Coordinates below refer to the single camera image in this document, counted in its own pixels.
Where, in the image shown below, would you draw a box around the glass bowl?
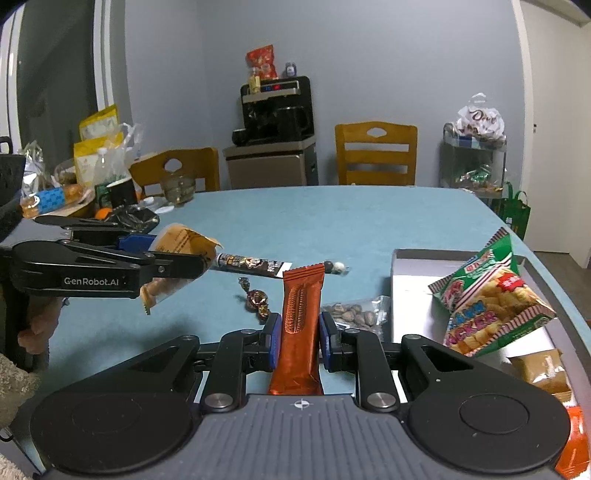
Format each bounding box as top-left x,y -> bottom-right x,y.
160,174 -> 197,206

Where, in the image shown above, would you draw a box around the black water dispenser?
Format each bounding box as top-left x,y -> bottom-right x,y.
223,76 -> 318,189

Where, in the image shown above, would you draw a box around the wooden chair left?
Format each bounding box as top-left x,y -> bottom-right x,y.
129,147 -> 221,193

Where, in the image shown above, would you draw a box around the brown wrapped candy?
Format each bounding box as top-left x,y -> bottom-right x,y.
238,277 -> 270,323

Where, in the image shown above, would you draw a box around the small wrapped chocolate balls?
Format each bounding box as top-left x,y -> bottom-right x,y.
324,260 -> 349,276

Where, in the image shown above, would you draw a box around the wooden chair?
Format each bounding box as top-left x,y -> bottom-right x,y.
129,147 -> 221,193
335,121 -> 418,186

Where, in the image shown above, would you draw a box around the orange-red snack bar wrapper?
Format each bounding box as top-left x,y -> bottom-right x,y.
269,263 -> 325,396

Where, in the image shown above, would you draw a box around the black foil snack bag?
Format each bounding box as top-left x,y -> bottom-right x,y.
106,204 -> 160,234

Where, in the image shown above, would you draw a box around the small orange snack packet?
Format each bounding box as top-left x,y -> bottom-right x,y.
556,406 -> 590,479

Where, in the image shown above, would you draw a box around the clear bag of nuts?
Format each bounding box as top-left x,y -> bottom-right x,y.
321,295 -> 392,342

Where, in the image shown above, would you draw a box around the green cracker snack bag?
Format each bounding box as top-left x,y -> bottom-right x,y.
429,228 -> 556,357

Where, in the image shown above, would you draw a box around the wooden chair centre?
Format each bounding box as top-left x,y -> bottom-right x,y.
335,121 -> 418,186

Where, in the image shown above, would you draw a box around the person's left hand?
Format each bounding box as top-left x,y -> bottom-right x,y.
18,297 -> 63,355

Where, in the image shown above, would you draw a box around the white plastic bag on cart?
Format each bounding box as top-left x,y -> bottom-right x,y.
454,92 -> 506,142

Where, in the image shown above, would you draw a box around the green shopping bag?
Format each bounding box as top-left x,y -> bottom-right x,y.
492,181 -> 531,240

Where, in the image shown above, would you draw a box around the red snack bag on dispenser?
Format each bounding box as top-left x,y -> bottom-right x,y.
245,44 -> 279,80

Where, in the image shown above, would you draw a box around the tan nut snack bag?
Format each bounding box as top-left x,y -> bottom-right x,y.
139,223 -> 222,315

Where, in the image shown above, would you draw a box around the yellow snack bags pile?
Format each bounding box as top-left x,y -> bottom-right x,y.
73,104 -> 134,188

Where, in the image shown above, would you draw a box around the grey storage tray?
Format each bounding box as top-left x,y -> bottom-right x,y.
391,249 -> 590,412

